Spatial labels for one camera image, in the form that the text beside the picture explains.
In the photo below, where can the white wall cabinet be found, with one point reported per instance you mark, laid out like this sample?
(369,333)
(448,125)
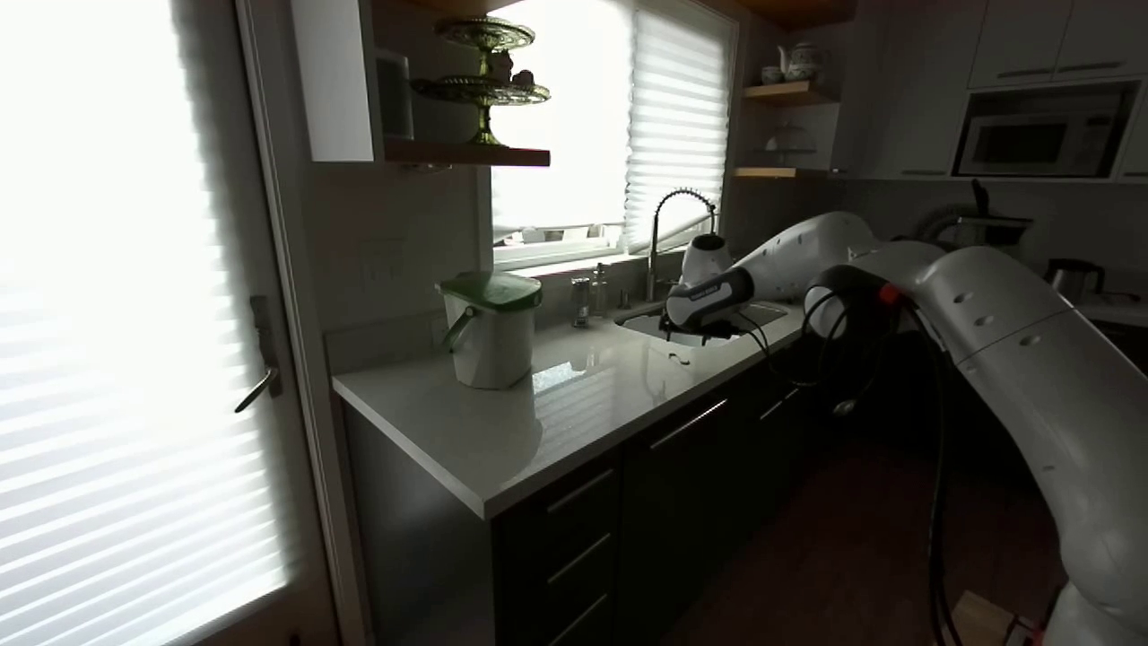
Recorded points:
(1018,40)

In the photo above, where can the small framed picture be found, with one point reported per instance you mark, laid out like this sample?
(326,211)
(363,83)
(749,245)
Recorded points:
(396,96)

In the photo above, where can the dark kitchen counter cabinet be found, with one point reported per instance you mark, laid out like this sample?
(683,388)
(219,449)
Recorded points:
(670,525)

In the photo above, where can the glass door with blinds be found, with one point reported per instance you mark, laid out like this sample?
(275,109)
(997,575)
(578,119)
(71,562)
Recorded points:
(119,361)

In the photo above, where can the white microwave oven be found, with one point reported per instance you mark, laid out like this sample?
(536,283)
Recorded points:
(1029,142)

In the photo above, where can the chrome soap dispenser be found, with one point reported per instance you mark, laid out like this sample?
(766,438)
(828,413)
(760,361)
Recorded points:
(586,301)

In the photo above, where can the kitchen window with blind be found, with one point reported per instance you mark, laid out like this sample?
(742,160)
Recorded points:
(675,119)

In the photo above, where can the chrome arched faucet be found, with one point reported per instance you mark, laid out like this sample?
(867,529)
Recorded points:
(653,239)

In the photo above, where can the wooden wall shelf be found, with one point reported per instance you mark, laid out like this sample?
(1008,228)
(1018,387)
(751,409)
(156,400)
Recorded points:
(766,173)
(791,91)
(794,10)

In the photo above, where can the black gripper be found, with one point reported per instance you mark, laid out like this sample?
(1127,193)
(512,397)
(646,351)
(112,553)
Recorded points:
(713,301)

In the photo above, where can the white kitchen sink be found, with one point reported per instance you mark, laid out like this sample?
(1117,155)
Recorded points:
(646,324)

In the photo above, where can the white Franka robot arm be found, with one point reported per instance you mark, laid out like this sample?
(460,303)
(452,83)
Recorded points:
(1053,397)

